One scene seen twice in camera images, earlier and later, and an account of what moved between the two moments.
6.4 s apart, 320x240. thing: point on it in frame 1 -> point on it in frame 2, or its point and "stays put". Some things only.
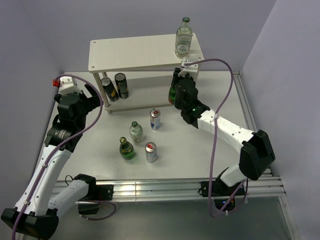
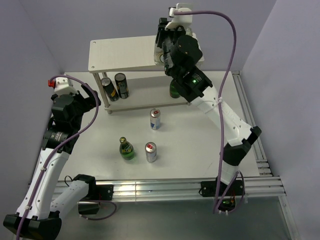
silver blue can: [155, 119] stays put
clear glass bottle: [136, 132] -> [159, 56]
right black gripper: [175, 76] -> [162, 32]
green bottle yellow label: [126, 150] stays put
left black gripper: [93, 102] stays put
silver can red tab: [150, 150] stays put
